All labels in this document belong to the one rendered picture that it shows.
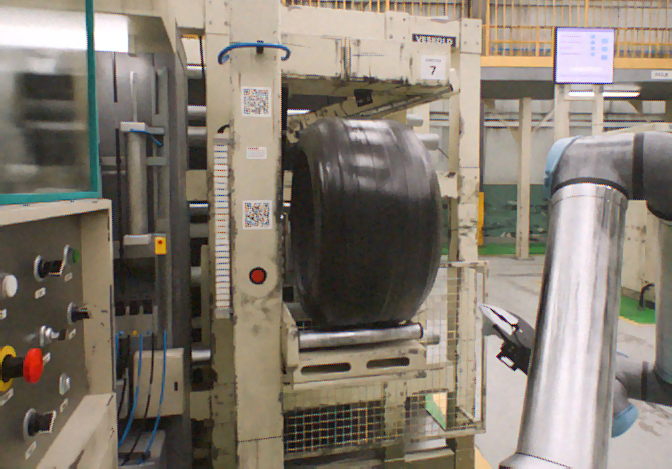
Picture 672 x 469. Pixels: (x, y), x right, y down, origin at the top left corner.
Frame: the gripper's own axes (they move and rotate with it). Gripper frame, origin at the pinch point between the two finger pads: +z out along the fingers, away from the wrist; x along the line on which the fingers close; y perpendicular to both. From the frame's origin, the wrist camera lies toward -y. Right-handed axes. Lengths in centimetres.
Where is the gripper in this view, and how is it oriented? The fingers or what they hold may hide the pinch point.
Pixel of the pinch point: (485, 307)
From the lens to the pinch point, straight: 115.9
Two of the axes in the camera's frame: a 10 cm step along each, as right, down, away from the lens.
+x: 5.9, -3.8, 7.2
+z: -7.5, -6.0, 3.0
